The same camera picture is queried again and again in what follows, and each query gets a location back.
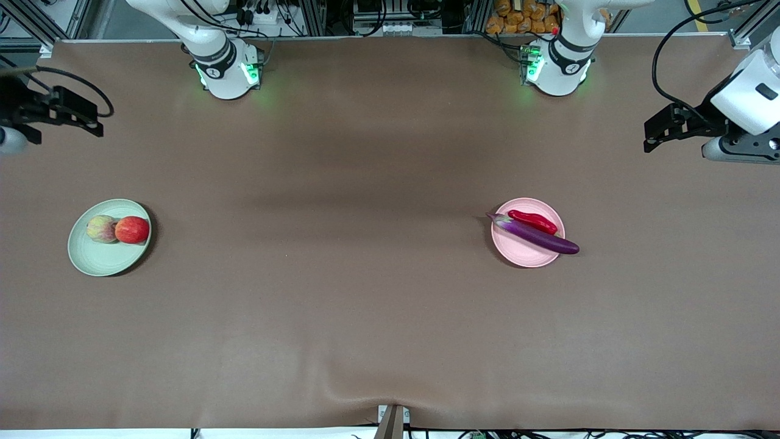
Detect green pink peach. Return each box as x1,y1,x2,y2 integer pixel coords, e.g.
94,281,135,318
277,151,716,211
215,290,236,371
87,215,118,244

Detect red pomegranate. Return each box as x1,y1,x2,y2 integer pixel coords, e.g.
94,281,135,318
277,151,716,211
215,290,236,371
115,216,151,245

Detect red chili pepper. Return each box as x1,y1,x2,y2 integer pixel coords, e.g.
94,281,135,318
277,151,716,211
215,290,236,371
508,210,559,236

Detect purple eggplant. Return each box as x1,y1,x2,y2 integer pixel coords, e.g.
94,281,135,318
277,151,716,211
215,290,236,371
486,213,580,255

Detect light green plate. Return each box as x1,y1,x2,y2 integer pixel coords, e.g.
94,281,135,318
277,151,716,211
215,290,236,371
67,199,153,277

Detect bag of orange fruit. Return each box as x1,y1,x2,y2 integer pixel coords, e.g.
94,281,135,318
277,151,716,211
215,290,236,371
486,0,560,35

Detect pink plate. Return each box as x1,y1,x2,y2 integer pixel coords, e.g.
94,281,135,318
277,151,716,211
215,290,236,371
491,198,566,268

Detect white power strip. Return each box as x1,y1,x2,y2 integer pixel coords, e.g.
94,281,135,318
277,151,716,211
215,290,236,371
239,5,288,27

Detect brown table mat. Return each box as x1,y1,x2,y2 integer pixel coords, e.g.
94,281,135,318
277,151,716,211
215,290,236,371
0,34,780,431

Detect aluminium frame profile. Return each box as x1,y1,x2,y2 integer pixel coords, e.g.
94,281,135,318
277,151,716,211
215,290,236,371
11,0,83,52
728,0,780,51

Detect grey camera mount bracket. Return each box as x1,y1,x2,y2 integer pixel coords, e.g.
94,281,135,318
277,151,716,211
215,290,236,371
377,404,411,439

